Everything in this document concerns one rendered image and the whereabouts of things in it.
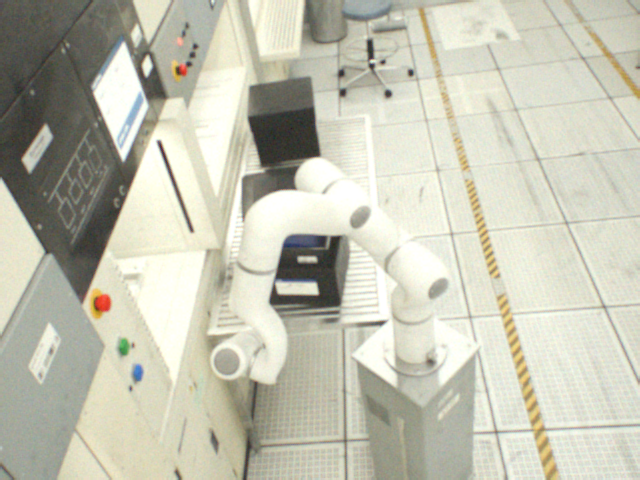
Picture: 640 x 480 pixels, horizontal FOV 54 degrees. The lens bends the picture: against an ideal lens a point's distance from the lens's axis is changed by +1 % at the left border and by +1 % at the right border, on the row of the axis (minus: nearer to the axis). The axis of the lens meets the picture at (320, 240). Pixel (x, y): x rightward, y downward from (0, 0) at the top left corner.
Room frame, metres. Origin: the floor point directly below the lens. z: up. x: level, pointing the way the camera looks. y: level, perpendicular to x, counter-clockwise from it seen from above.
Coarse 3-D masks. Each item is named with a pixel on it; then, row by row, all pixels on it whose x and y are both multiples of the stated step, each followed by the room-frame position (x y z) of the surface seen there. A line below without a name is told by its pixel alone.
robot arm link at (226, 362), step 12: (240, 336) 0.99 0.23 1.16; (252, 336) 1.01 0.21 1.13; (216, 348) 0.93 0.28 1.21; (228, 348) 0.92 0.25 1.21; (240, 348) 0.92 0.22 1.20; (252, 348) 0.94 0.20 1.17; (216, 360) 0.91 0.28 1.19; (228, 360) 0.90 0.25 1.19; (240, 360) 0.90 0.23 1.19; (252, 360) 0.92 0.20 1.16; (216, 372) 0.90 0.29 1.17; (228, 372) 0.89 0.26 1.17; (240, 372) 0.88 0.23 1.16
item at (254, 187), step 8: (288, 168) 2.11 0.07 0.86; (296, 168) 2.10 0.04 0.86; (248, 176) 2.11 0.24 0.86; (256, 176) 2.10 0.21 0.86; (264, 176) 2.09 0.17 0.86; (272, 176) 2.08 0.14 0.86; (280, 176) 2.06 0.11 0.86; (288, 176) 2.05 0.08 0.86; (248, 184) 2.05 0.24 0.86; (256, 184) 2.04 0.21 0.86; (264, 184) 2.03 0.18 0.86; (272, 184) 2.02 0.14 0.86; (280, 184) 2.01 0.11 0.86; (288, 184) 2.00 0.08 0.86; (248, 192) 2.00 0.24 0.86; (256, 192) 1.99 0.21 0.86; (264, 192) 1.98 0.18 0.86; (272, 192) 1.97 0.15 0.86; (248, 200) 1.95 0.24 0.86; (256, 200) 1.93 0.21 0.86; (248, 208) 1.89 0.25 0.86
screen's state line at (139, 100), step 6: (138, 96) 1.60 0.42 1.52; (138, 102) 1.58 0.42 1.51; (132, 108) 1.53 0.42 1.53; (138, 108) 1.57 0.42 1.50; (132, 114) 1.52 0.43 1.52; (126, 120) 1.47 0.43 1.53; (132, 120) 1.50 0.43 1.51; (126, 126) 1.46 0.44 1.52; (132, 126) 1.49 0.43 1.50; (120, 132) 1.41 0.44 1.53; (126, 132) 1.44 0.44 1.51; (120, 138) 1.40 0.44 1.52; (126, 138) 1.43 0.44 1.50; (120, 144) 1.38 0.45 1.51
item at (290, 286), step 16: (336, 256) 1.46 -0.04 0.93; (288, 272) 1.44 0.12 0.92; (304, 272) 1.43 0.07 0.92; (320, 272) 1.41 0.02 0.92; (336, 272) 1.41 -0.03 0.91; (272, 288) 1.46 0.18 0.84; (288, 288) 1.45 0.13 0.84; (304, 288) 1.43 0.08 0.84; (320, 288) 1.42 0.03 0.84; (336, 288) 1.40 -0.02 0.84; (304, 304) 1.44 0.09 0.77; (320, 304) 1.42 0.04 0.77; (336, 304) 1.40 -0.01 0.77
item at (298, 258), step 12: (336, 240) 1.61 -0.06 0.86; (288, 252) 1.48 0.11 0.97; (300, 252) 1.47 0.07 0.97; (312, 252) 1.45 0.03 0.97; (324, 252) 1.44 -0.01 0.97; (336, 252) 1.58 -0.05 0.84; (288, 264) 1.48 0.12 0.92; (300, 264) 1.47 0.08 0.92; (312, 264) 1.46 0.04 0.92; (324, 264) 1.45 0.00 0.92
